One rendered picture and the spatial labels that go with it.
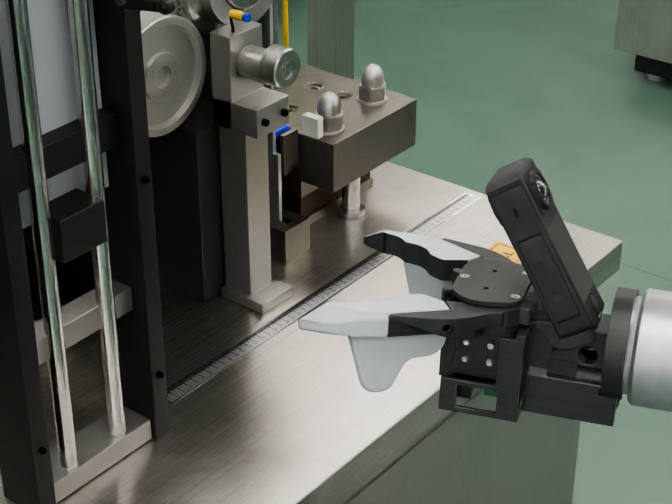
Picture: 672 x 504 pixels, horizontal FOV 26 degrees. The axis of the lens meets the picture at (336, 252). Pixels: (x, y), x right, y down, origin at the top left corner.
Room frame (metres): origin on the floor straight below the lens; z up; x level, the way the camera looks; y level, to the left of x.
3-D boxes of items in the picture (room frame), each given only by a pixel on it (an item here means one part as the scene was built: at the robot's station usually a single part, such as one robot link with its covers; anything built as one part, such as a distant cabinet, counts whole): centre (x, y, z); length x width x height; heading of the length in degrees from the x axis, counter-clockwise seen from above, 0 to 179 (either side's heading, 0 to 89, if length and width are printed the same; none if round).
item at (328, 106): (1.50, 0.01, 1.05); 0.04 x 0.04 x 0.04
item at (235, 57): (1.35, 0.08, 1.05); 0.06 x 0.05 x 0.31; 52
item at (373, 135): (1.64, 0.11, 1.00); 0.40 x 0.16 x 0.06; 52
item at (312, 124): (1.48, 0.03, 1.04); 0.02 x 0.01 x 0.02; 52
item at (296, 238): (1.52, 0.16, 0.92); 0.28 x 0.04 x 0.04; 52
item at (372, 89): (1.58, -0.04, 1.05); 0.04 x 0.04 x 0.04
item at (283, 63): (1.32, 0.05, 1.18); 0.04 x 0.02 x 0.04; 142
